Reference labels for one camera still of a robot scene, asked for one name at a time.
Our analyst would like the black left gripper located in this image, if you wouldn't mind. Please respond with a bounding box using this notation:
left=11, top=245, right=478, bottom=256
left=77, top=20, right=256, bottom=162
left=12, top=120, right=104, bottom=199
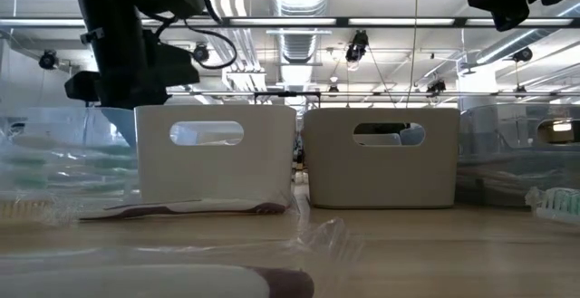
left=63, top=28, right=171, bottom=149

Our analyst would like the purple white toothbrush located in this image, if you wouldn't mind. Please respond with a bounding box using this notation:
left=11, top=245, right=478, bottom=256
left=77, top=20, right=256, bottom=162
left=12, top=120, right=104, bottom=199
left=79, top=200, right=289, bottom=221
left=0, top=218, right=363, bottom=298

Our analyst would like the clear plastic bin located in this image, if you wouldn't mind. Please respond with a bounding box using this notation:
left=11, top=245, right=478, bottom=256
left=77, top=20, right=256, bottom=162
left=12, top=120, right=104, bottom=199
left=0, top=106, right=140, bottom=204

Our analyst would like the white plastic bin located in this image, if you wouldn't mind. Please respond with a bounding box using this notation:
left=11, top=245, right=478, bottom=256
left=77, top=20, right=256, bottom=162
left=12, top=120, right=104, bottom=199
left=134, top=103, right=298, bottom=208

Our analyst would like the dark translucent plastic bin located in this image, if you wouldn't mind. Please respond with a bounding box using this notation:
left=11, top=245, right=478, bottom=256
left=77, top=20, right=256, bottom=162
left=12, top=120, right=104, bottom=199
left=455, top=103, right=580, bottom=207

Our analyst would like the grey plastic bin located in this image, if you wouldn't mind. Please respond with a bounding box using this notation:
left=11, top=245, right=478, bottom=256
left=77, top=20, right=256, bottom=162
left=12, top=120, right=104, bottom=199
left=302, top=107, right=461, bottom=209

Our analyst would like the silver round duct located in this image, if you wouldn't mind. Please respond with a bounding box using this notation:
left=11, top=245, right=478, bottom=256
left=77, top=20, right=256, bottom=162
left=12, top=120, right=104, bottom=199
left=473, top=28, right=558, bottom=66

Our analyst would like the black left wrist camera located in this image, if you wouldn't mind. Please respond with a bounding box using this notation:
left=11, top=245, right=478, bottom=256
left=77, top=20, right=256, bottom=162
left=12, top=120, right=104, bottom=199
left=144, top=39, right=201, bottom=89

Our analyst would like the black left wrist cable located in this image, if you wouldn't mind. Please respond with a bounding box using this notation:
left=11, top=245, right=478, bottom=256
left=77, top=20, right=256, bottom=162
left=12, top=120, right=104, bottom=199
left=153, top=12, right=239, bottom=71

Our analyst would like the thin hanging cable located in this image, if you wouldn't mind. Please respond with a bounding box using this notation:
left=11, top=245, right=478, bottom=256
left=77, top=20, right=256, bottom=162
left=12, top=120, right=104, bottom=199
left=410, top=0, right=419, bottom=105

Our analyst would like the black background frame bar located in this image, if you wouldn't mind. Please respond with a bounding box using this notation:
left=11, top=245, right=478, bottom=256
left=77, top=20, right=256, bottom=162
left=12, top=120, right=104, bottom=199
left=167, top=90, right=580, bottom=99

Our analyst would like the silver ribbed ventilation duct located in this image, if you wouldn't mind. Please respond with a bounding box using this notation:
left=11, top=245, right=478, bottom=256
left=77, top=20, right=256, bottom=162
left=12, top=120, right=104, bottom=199
left=270, top=0, right=333, bottom=66

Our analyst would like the black ceiling light rail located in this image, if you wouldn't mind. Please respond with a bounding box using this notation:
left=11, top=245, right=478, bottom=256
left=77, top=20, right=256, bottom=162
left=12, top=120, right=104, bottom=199
left=0, top=15, right=580, bottom=29

